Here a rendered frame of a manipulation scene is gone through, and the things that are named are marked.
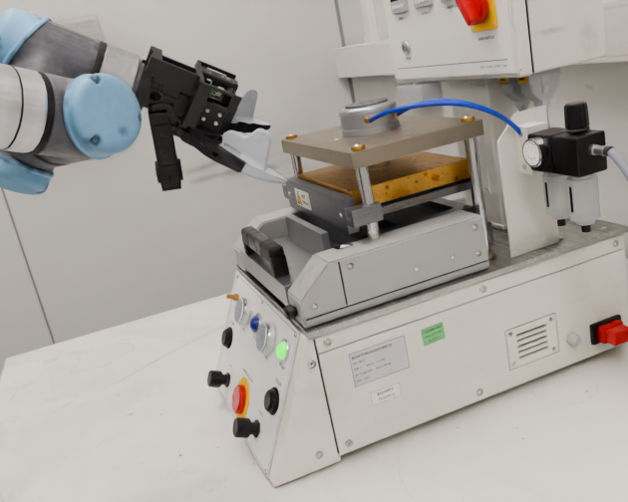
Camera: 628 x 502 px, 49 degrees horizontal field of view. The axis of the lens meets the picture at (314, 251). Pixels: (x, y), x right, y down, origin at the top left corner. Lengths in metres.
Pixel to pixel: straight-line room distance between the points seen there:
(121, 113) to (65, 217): 1.69
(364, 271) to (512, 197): 0.22
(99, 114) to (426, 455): 0.53
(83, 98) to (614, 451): 0.66
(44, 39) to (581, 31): 0.62
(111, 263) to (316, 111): 0.87
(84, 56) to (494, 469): 0.65
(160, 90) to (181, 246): 1.57
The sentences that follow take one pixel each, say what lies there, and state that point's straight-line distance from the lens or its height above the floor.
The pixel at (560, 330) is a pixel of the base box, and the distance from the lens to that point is 0.97.
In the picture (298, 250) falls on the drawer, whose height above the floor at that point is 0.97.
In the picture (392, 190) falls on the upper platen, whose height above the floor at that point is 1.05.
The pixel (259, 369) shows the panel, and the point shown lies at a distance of 0.92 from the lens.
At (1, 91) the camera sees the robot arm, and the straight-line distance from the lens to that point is 0.64.
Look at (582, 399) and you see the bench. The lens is 0.94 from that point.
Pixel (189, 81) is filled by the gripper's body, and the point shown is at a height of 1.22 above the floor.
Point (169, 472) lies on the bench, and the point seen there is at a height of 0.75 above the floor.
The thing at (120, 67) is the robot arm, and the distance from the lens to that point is 0.82.
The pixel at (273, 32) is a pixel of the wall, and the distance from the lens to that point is 2.40.
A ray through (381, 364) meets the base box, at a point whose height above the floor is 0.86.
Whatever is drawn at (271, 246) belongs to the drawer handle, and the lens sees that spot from 0.85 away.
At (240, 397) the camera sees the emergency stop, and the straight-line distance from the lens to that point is 0.96.
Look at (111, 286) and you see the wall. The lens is 2.40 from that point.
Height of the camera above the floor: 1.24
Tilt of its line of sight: 16 degrees down
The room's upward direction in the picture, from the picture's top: 12 degrees counter-clockwise
